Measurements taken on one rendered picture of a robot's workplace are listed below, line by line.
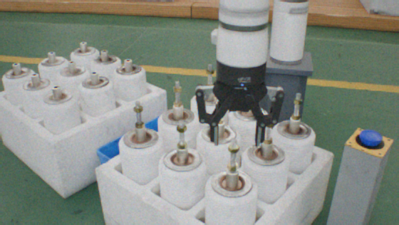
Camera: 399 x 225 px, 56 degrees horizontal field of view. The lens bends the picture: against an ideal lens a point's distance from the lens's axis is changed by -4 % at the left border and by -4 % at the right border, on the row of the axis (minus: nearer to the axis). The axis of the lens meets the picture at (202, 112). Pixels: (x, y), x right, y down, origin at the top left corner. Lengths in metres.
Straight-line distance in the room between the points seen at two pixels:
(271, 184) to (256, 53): 0.32
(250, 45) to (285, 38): 0.52
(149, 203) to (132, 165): 0.09
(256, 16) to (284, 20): 0.52
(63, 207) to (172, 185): 0.41
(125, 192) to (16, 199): 0.41
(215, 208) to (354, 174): 0.27
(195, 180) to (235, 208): 0.11
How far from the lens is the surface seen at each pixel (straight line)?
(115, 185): 0.86
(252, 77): 0.57
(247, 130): 0.90
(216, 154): 0.82
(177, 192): 0.76
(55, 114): 1.04
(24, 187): 1.20
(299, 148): 0.86
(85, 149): 1.07
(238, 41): 0.54
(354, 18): 2.56
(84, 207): 1.08
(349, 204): 0.82
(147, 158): 0.82
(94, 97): 1.08
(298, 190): 0.83
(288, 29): 1.05
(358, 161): 0.76
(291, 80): 1.09
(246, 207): 0.70
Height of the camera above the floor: 0.71
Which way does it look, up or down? 30 degrees down
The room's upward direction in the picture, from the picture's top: straight up
